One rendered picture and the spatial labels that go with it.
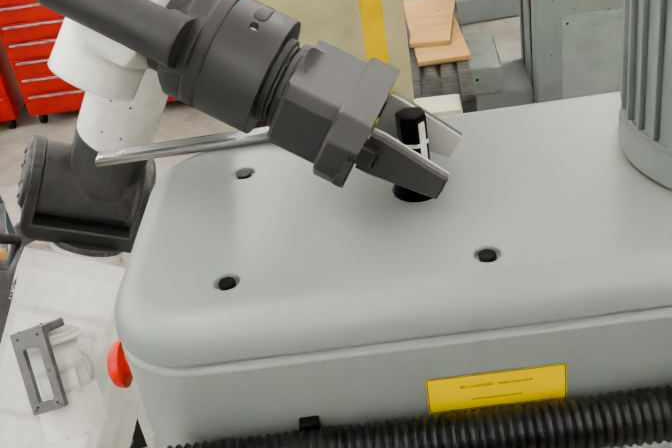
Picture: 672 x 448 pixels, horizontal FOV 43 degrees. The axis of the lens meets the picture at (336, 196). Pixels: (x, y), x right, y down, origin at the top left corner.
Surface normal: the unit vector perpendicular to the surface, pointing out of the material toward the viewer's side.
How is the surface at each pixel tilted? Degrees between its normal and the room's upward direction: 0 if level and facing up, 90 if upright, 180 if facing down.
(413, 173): 90
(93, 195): 106
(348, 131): 52
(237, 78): 75
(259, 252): 0
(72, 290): 58
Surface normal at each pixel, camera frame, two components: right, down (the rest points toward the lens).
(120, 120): -0.07, 0.64
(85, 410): 0.61, -0.19
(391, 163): -0.27, 0.53
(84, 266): 0.29, -0.70
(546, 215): -0.14, -0.85
